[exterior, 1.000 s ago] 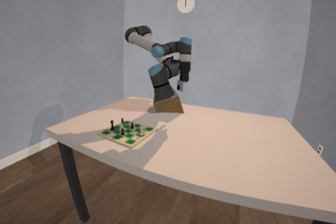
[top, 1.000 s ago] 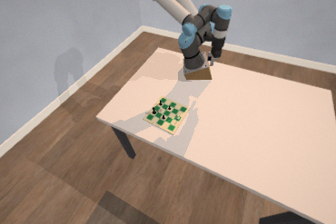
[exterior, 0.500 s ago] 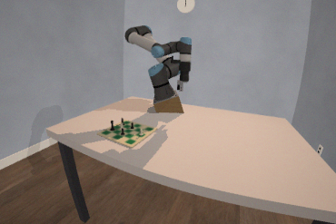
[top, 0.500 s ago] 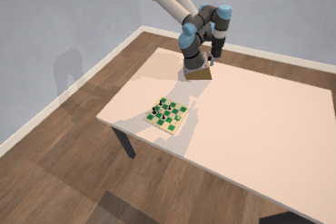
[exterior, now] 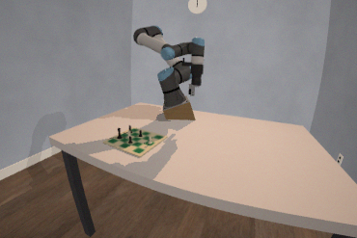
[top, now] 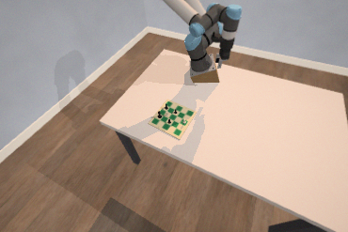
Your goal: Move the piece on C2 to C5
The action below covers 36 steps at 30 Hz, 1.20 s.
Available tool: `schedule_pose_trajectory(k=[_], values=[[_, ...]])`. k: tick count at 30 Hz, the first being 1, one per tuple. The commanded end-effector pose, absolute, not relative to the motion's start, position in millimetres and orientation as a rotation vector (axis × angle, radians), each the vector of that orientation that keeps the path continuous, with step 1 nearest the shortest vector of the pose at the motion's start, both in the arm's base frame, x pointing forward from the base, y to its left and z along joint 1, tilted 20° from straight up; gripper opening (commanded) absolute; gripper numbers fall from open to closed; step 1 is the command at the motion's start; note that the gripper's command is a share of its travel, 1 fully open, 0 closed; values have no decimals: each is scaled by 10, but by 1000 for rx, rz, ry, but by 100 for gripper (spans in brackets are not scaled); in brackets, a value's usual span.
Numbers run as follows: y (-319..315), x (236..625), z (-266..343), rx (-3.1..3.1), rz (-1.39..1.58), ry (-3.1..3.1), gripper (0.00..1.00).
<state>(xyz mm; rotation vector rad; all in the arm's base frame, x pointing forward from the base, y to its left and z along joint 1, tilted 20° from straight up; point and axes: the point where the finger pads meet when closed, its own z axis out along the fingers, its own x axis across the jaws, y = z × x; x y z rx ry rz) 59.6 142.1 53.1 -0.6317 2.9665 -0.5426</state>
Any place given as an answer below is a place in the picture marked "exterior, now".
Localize green and cream chessboard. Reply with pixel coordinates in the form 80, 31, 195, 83
103, 127, 168, 157

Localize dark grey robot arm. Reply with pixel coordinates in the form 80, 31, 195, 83
133, 26, 205, 107

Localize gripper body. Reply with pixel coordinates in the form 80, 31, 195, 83
182, 56, 205, 86

